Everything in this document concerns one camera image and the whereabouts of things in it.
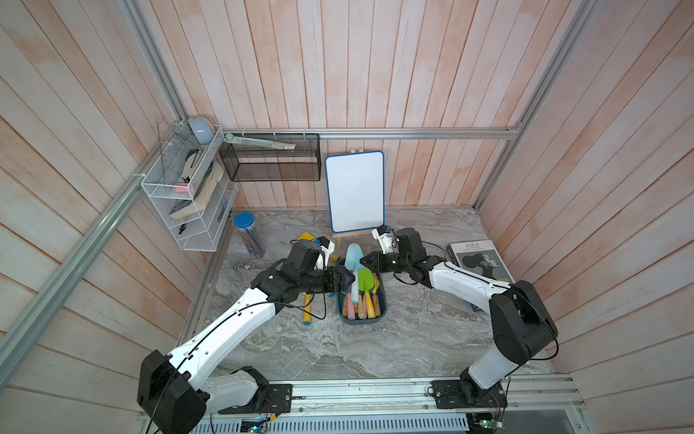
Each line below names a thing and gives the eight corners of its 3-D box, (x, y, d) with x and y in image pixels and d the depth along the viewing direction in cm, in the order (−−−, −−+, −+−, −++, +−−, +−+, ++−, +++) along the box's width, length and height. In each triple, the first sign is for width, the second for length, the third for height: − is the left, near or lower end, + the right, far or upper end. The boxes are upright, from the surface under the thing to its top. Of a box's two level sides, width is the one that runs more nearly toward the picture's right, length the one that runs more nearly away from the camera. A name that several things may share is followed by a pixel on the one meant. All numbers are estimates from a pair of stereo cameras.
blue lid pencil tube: (247, 258, 106) (231, 226, 91) (250, 244, 110) (236, 212, 95) (264, 258, 106) (251, 226, 91) (267, 244, 110) (255, 212, 95)
